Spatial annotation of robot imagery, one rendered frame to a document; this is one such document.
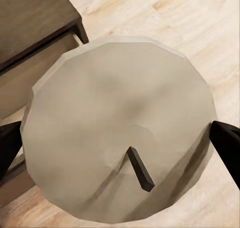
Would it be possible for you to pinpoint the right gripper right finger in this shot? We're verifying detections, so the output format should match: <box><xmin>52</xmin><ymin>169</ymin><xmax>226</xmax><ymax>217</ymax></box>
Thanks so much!
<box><xmin>209</xmin><ymin>121</ymin><xmax>240</xmax><ymax>189</ymax></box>

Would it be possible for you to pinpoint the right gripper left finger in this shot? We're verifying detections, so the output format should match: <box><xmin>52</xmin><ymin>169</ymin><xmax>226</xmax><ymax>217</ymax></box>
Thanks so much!
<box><xmin>0</xmin><ymin>121</ymin><xmax>22</xmax><ymax>181</ymax></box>

